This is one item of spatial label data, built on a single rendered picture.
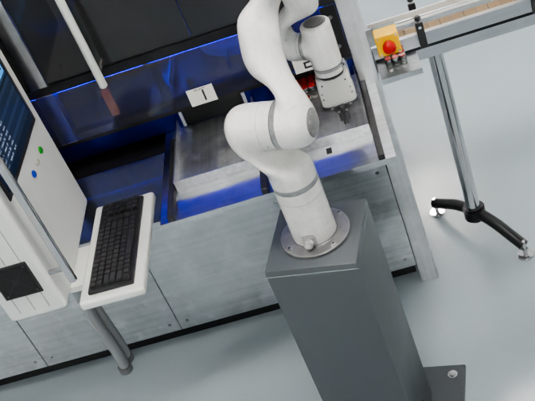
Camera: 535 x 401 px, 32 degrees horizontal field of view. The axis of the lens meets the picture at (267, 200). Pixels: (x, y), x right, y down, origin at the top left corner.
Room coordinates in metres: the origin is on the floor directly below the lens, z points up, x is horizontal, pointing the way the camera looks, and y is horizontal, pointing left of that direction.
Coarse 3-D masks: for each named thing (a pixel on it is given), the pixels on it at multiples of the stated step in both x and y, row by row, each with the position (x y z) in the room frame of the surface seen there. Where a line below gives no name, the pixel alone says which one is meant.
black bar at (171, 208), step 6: (174, 138) 2.59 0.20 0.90; (174, 144) 2.56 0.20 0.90; (174, 186) 2.34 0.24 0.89; (168, 192) 2.32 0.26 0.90; (174, 192) 2.32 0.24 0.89; (168, 198) 2.29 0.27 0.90; (174, 198) 2.29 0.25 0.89; (168, 204) 2.26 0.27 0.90; (174, 204) 2.26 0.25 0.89; (168, 210) 2.23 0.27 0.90; (174, 210) 2.24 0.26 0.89; (168, 216) 2.20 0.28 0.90; (174, 216) 2.21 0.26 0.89
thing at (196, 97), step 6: (210, 84) 2.56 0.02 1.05; (192, 90) 2.57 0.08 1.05; (198, 90) 2.56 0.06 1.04; (204, 90) 2.56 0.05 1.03; (210, 90) 2.56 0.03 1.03; (192, 96) 2.57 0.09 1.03; (198, 96) 2.57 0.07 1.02; (210, 96) 2.56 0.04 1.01; (216, 96) 2.56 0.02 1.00; (192, 102) 2.57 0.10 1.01; (198, 102) 2.57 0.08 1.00; (204, 102) 2.56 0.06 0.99
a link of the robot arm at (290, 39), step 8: (288, 0) 2.19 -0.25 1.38; (296, 0) 2.18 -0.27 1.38; (304, 0) 2.18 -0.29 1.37; (312, 0) 2.19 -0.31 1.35; (288, 8) 2.21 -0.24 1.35; (296, 8) 2.19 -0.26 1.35; (304, 8) 2.19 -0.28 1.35; (312, 8) 2.19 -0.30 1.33; (280, 16) 2.25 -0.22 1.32; (288, 16) 2.22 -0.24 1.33; (296, 16) 2.20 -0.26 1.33; (304, 16) 2.20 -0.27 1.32; (280, 24) 2.24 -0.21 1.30; (288, 24) 2.22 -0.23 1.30; (280, 32) 2.25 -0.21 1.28; (288, 32) 2.28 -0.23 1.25; (288, 40) 2.27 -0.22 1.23; (296, 40) 2.27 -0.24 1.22; (288, 48) 2.27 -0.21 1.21; (296, 48) 2.26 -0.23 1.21; (288, 56) 2.27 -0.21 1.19; (296, 56) 2.26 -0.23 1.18
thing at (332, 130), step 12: (360, 96) 2.37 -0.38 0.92; (360, 108) 2.36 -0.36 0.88; (324, 120) 2.38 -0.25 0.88; (336, 120) 2.35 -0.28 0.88; (360, 120) 2.30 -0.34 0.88; (324, 132) 2.32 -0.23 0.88; (336, 132) 2.24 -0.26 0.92; (348, 132) 2.23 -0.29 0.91; (360, 132) 2.23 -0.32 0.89; (312, 144) 2.25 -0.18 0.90; (324, 144) 2.25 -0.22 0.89
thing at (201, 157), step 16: (176, 128) 2.62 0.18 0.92; (192, 128) 2.64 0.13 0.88; (208, 128) 2.60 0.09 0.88; (176, 144) 2.53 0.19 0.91; (192, 144) 2.54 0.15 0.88; (208, 144) 2.51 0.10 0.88; (224, 144) 2.47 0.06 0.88; (176, 160) 2.45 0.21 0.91; (192, 160) 2.46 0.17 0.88; (208, 160) 2.42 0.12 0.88; (224, 160) 2.39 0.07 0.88; (240, 160) 2.35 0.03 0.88; (176, 176) 2.38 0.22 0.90; (192, 176) 2.32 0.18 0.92; (208, 176) 2.31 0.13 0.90; (224, 176) 2.31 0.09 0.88
